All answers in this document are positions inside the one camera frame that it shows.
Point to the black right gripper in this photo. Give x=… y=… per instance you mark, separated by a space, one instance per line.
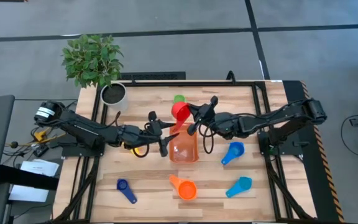
x=213 y=123

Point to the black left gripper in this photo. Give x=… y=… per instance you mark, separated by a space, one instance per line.
x=141 y=137

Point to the red measuring cup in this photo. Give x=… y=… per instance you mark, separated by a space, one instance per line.
x=180 y=112

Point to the green measuring cup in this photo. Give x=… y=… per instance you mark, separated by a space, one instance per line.
x=179 y=99

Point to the yellow measuring cup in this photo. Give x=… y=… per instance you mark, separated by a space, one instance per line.
x=134 y=151

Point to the medium blue measuring cup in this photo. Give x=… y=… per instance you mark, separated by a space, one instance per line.
x=236 y=150

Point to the large orange measuring cup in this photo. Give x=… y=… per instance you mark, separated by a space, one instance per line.
x=187 y=189

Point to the small dark blue measuring cup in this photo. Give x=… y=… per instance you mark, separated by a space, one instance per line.
x=122 y=185

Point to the light blue measuring cup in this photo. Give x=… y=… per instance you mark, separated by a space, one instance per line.
x=242 y=184

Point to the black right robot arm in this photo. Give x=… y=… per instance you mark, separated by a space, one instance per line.
x=275 y=119

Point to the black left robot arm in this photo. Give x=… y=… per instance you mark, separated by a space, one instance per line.
x=79 y=129

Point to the orange plastic basket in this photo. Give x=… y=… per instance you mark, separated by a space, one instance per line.
x=183 y=149

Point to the black curved hook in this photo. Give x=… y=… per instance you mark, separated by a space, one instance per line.
x=230 y=72

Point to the white plant pot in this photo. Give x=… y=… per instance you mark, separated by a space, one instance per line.
x=121 y=104

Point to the green leafy plant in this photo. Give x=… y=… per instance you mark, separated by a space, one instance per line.
x=92 y=60

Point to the black power brick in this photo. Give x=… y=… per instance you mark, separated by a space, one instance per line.
x=40 y=151

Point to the white paper sheet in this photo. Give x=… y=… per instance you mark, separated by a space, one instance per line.
x=40 y=168
x=28 y=193

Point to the black mat with hazard stripe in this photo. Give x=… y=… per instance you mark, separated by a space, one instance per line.
x=309 y=186

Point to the black desk bar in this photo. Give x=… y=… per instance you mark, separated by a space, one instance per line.
x=26 y=179

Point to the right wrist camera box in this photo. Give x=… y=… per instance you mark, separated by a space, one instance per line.
x=214 y=100

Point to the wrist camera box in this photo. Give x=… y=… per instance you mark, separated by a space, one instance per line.
x=152 y=116
x=214 y=100

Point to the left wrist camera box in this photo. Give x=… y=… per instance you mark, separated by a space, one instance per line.
x=152 y=116

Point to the black aluminium table frame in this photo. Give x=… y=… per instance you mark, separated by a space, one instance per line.
x=179 y=83

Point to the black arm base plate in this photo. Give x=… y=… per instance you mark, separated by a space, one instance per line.
x=286 y=152
x=73 y=151

